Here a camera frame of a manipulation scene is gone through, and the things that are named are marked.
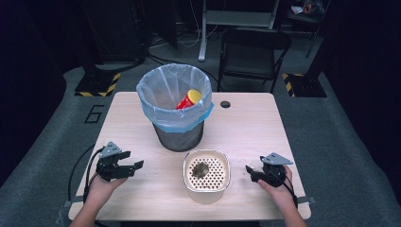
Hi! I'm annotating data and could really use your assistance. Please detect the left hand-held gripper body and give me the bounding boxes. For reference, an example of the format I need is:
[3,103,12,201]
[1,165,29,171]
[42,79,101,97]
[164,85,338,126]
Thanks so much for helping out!
[95,141,126,183]

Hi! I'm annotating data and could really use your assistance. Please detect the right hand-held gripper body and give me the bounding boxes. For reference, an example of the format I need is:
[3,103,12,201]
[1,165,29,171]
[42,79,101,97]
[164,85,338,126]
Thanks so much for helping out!
[259,152,294,188]

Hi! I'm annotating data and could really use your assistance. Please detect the beige container with perforated strainer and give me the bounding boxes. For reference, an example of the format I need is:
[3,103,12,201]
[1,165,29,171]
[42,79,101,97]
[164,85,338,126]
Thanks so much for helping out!
[183,148,232,205]

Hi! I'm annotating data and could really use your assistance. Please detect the dark mesh trash bin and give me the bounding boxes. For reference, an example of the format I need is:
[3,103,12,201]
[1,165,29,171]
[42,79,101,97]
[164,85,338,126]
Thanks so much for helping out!
[152,120,205,153]

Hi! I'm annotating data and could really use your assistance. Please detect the translucent blue trash bag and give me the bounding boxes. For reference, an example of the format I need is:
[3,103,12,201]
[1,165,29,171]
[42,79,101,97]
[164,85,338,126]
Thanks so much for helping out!
[135,63,215,133]

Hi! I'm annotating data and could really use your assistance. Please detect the red chip can yellow lid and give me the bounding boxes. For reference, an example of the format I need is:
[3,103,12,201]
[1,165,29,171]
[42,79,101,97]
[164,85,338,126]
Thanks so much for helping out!
[175,89,203,111]

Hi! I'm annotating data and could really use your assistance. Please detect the person's right hand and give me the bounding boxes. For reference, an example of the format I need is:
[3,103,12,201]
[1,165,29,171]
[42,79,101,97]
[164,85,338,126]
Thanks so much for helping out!
[257,166,298,216]

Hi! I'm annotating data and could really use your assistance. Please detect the person's left hand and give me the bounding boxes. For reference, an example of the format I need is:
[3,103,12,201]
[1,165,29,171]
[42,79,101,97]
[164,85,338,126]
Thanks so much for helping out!
[85,176,129,211]

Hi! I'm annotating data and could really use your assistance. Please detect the black base with hazard stripes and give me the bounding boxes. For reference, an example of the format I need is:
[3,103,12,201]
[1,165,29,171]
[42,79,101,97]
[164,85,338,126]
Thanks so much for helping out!
[74,72,122,97]
[282,73,328,98]

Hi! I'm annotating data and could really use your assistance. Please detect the black folding chair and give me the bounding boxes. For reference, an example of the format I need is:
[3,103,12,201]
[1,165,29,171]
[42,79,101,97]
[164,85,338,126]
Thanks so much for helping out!
[217,27,292,95]

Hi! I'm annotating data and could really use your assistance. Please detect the black equipment stand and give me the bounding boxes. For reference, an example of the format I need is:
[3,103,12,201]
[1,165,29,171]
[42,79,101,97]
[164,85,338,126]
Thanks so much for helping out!
[78,0,149,72]

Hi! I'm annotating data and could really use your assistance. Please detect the dark cart with items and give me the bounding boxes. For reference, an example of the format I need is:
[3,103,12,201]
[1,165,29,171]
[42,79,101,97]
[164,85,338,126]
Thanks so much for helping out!
[283,0,332,60]

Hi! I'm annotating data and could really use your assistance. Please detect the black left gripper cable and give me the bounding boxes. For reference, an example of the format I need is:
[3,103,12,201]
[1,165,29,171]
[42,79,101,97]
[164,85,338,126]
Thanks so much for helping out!
[82,146,107,204]

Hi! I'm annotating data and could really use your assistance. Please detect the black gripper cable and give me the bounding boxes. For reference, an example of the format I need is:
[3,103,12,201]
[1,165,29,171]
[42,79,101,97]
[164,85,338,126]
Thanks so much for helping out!
[271,168,299,211]
[82,146,107,204]

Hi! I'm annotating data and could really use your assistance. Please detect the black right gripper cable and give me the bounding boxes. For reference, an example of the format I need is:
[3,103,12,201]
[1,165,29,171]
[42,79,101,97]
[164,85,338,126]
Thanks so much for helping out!
[271,168,299,211]

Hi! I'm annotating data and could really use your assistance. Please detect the black cable beside table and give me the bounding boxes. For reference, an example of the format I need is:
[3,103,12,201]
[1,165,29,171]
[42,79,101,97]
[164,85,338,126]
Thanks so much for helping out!
[67,143,96,202]

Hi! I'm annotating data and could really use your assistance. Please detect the black cable on floor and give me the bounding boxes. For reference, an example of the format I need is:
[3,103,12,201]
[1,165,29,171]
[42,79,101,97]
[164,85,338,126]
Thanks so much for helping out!
[146,52,221,93]

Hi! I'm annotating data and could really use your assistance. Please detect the white cables on floor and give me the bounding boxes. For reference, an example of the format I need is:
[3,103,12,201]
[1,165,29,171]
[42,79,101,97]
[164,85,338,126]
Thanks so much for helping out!
[150,0,219,49]

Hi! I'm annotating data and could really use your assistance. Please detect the white metal desk frame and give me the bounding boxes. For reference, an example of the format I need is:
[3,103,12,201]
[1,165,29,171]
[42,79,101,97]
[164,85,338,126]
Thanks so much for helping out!
[198,0,282,62]

